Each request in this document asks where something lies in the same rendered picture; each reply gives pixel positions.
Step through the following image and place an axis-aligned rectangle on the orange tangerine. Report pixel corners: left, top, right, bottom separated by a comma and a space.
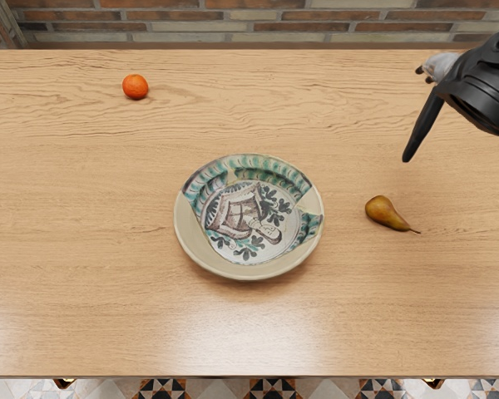
121, 73, 150, 101

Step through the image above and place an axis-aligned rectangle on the patterned ceramic plate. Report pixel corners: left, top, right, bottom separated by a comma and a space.
173, 153, 326, 282

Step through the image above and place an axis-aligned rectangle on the brown-yellow pear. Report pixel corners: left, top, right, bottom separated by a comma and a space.
364, 195, 422, 235

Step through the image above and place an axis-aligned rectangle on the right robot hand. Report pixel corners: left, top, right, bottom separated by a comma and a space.
401, 51, 462, 164

